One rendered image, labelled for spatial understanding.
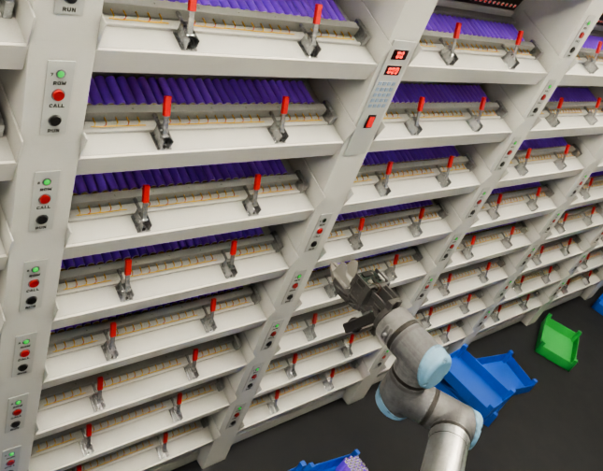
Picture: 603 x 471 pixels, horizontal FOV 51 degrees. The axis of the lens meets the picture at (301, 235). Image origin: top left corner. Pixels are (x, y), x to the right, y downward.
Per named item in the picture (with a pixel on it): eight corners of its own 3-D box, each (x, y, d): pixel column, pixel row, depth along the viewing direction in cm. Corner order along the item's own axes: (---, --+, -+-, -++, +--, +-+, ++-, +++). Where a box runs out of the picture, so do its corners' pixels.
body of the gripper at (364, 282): (376, 265, 149) (409, 300, 143) (362, 292, 154) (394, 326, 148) (352, 271, 144) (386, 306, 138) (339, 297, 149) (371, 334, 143)
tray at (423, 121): (501, 141, 188) (536, 110, 179) (362, 152, 150) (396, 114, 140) (466, 90, 195) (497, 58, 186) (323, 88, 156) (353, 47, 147)
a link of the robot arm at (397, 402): (411, 435, 142) (436, 400, 135) (366, 408, 144) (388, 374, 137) (420, 406, 150) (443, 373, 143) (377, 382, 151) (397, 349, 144)
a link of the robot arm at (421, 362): (415, 397, 134) (436, 367, 128) (378, 354, 141) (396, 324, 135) (442, 384, 140) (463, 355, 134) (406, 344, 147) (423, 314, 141)
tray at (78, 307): (281, 276, 165) (299, 258, 158) (47, 331, 126) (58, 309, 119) (250, 213, 171) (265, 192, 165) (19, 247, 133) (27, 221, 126)
